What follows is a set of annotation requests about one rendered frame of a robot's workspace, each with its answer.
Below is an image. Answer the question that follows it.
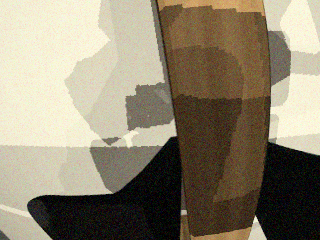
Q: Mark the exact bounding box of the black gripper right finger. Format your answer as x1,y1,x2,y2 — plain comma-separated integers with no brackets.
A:
256,141,320,240

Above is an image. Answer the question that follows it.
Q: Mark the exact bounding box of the dark brown wooden board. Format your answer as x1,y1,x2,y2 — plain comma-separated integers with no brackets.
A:
155,0,272,240

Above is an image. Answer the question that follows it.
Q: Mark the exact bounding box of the wooden post with slot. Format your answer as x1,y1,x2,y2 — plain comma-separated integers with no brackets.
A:
180,215,191,240

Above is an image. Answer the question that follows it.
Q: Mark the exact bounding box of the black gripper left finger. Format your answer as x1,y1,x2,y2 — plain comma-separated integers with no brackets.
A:
27,137,183,240

